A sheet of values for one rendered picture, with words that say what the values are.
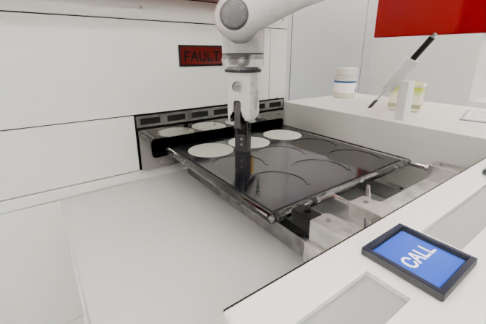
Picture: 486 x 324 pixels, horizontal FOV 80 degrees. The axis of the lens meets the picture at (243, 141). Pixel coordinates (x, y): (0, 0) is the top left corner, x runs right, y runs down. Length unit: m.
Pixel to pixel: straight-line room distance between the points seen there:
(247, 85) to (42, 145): 0.41
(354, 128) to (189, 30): 0.45
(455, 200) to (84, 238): 0.51
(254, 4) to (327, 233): 0.35
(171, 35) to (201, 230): 0.42
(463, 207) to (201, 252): 0.33
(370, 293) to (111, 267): 0.35
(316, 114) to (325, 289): 0.65
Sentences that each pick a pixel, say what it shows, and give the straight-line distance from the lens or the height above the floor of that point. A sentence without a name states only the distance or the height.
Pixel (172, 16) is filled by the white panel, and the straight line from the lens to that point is 0.71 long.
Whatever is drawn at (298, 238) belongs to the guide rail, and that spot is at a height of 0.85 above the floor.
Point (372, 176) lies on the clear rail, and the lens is 0.56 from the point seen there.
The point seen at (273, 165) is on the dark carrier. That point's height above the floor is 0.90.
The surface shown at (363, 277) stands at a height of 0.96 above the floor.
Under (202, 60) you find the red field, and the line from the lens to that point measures 0.73.
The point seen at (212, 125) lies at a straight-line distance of 0.75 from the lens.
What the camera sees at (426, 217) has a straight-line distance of 0.33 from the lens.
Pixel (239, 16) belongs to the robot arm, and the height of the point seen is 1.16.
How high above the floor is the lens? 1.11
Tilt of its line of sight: 17 degrees down
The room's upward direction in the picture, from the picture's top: straight up
